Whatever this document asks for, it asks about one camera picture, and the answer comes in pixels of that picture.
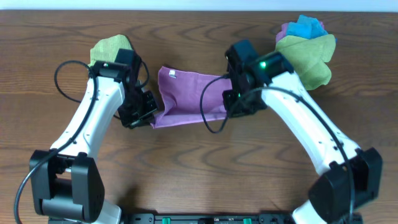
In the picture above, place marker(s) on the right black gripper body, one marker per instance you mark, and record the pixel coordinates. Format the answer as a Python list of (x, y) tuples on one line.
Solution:
[(238, 104)]

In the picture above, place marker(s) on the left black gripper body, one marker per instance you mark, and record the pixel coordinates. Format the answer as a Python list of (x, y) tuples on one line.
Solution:
[(138, 105)]

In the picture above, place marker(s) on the purple microfiber cloth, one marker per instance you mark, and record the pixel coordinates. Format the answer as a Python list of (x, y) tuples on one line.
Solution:
[(188, 94)]

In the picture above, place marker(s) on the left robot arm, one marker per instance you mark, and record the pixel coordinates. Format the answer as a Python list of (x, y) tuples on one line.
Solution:
[(66, 183)]

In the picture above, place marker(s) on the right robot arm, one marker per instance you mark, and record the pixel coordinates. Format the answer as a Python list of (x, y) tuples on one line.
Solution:
[(349, 177)]

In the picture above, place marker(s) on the olive green cloth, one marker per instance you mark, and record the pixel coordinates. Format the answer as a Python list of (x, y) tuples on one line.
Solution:
[(309, 58)]

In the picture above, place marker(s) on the folded light green cloth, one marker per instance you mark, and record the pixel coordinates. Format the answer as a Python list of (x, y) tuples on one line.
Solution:
[(107, 49)]

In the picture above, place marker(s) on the blue cloth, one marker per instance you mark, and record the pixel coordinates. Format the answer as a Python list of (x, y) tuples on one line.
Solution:
[(306, 27)]

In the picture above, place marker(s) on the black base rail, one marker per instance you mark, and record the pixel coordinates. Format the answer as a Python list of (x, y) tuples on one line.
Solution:
[(150, 218)]

